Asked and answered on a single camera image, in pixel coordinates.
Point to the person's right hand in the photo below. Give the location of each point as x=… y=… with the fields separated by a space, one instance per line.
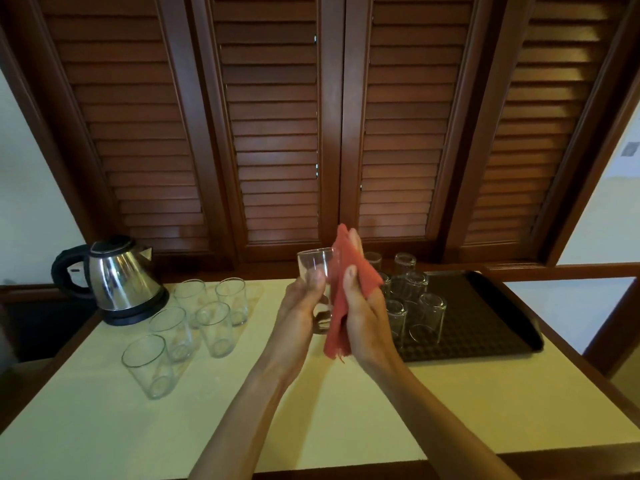
x=375 y=339

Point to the person's left hand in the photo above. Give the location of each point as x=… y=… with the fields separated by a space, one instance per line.
x=295 y=334

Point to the red cloth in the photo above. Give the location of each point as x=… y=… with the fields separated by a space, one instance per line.
x=337 y=319

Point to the group of clear glasses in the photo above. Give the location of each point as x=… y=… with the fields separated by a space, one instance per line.
x=215 y=329

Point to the dark brown textured tray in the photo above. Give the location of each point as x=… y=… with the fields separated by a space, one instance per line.
x=485 y=319

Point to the person's left forearm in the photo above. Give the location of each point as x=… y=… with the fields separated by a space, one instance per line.
x=235 y=434

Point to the person's right forearm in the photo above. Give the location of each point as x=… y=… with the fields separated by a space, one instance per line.
x=445 y=429

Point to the steel electric kettle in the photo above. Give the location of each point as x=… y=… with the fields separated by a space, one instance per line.
x=142 y=314
x=120 y=282

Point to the brown louvered wooden shutter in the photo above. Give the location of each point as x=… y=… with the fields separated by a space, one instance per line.
x=272 y=119
x=135 y=119
x=537 y=119
x=407 y=119

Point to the white paper notice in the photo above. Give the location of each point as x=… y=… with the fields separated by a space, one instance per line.
x=625 y=164

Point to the brown wooden wall rail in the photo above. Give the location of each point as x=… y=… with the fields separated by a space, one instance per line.
x=565 y=272

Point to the brown wooden door frame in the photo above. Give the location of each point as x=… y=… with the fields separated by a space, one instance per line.
x=612 y=334

